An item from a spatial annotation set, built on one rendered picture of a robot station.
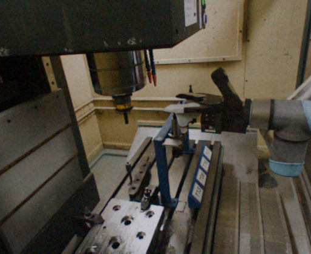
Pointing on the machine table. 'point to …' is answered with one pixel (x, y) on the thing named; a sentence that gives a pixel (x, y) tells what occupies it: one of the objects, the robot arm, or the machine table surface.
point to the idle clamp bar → (144, 171)
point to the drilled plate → (155, 224)
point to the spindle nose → (117, 72)
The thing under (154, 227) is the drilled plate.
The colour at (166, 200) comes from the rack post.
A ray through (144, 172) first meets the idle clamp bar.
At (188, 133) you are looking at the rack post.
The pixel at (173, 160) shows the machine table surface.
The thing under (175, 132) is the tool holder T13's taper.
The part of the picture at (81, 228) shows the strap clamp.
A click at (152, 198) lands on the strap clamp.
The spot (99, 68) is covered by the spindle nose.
